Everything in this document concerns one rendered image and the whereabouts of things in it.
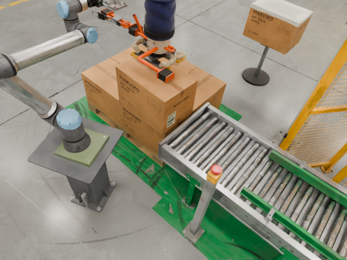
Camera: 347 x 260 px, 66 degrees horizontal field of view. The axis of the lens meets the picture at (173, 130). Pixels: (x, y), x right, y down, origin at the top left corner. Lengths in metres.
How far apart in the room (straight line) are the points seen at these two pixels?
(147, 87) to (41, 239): 1.55
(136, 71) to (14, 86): 0.99
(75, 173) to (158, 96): 0.83
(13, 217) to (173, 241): 1.41
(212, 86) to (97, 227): 1.77
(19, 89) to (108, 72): 1.39
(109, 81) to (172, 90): 0.92
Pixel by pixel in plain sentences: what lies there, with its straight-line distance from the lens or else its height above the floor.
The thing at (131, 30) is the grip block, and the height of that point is 1.25.
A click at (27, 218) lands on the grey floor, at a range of 2.76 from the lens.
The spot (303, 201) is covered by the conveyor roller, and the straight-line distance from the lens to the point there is 2.30.
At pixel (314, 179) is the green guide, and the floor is 0.63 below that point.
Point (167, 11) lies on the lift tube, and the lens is 1.92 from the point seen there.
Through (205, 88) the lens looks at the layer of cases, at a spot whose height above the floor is 0.54.
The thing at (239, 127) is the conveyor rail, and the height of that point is 0.59.
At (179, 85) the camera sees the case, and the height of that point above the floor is 0.94.
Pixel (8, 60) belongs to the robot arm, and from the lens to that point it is 1.53.
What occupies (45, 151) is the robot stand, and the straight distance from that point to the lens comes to 2.10.
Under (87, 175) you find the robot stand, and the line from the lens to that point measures 1.91.
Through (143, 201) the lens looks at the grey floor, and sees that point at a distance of 2.60.
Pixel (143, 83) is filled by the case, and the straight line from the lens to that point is 2.20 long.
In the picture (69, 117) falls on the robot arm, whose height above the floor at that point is 1.04.
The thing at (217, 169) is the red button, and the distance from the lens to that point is 1.60.
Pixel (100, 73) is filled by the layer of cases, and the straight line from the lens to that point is 2.98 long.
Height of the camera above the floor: 2.36
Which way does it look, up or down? 50 degrees down
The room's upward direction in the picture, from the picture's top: 7 degrees clockwise
